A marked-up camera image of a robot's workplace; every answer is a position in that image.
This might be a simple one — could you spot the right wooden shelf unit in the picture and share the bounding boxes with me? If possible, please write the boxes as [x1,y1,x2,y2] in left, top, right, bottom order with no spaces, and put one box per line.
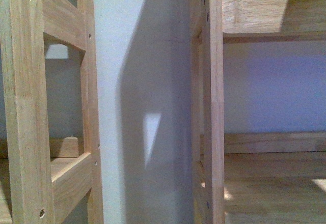
[189,0,325,223]

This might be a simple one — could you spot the wooden shelf unit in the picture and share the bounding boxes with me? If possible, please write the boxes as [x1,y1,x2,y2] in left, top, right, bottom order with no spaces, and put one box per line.
[189,0,325,223]
[1,0,104,223]

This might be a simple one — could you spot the left wooden shelf unit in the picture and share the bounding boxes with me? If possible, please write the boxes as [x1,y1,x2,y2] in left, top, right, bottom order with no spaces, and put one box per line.
[1,0,104,223]

